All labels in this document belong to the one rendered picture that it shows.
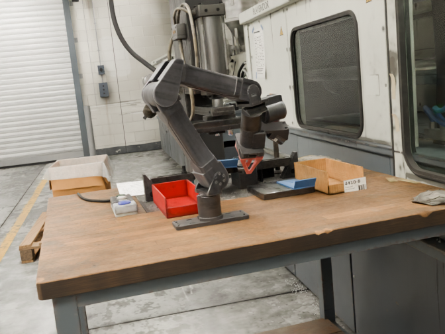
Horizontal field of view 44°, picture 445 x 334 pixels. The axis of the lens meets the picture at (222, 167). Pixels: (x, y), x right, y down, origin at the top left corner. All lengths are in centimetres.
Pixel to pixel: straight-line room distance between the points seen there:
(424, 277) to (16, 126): 971
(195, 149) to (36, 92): 968
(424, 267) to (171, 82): 108
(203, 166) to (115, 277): 39
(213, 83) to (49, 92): 963
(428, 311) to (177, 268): 105
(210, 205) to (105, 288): 38
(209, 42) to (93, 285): 93
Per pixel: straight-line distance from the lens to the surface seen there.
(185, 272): 125
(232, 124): 185
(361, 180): 174
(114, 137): 1107
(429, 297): 202
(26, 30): 1109
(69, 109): 1099
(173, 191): 183
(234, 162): 180
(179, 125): 141
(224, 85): 146
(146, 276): 124
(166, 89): 137
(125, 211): 169
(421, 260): 201
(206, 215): 147
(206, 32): 185
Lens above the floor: 128
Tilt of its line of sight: 9 degrees down
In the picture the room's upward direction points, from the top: 6 degrees counter-clockwise
